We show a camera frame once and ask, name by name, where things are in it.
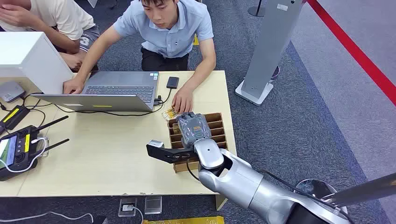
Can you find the person's left forearm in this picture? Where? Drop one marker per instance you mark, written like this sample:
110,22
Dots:
201,74

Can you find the person's right forearm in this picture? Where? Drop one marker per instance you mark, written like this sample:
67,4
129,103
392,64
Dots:
86,65

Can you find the small grey box device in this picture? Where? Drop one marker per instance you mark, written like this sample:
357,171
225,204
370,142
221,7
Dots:
10,91

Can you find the yellow floor marker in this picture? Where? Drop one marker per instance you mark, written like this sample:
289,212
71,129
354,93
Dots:
196,40

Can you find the grey laptop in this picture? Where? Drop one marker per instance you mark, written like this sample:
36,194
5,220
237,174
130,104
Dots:
123,83

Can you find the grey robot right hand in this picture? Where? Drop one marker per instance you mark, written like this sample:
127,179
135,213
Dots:
193,128

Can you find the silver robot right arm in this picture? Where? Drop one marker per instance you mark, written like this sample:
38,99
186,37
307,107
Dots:
247,185

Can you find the person's right hand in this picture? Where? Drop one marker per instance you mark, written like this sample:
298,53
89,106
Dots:
74,61
72,87

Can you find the grey kiosk stand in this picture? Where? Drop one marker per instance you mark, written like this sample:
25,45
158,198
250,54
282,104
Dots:
269,46

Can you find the black remote controller with antennas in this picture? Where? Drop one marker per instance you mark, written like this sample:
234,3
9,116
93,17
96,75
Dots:
18,148

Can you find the person's left hand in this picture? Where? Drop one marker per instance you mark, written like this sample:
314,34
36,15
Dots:
14,16
183,100

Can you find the white box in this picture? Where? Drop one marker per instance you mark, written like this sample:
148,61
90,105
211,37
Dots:
31,55

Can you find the chrome stanchion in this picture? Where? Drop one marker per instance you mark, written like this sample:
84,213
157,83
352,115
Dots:
365,190

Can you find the red barrier belt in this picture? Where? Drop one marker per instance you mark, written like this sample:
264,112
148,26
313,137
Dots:
349,46

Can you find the slotted cardboard card holder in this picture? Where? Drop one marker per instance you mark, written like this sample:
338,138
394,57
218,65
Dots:
218,130

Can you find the floor socket with white plug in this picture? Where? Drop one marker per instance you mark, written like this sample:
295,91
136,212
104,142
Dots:
127,207

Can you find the round stanchion base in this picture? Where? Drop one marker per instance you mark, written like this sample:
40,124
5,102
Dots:
256,11

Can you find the black external drive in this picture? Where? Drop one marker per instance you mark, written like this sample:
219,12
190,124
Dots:
173,83

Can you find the yellow floor tape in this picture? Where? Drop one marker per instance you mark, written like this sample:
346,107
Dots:
185,220

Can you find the yellow card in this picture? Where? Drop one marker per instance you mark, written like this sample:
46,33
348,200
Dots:
168,115

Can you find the black device with yellow stripe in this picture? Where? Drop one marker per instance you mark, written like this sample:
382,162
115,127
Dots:
15,119

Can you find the person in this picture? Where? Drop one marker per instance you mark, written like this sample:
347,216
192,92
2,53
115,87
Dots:
170,34
62,15

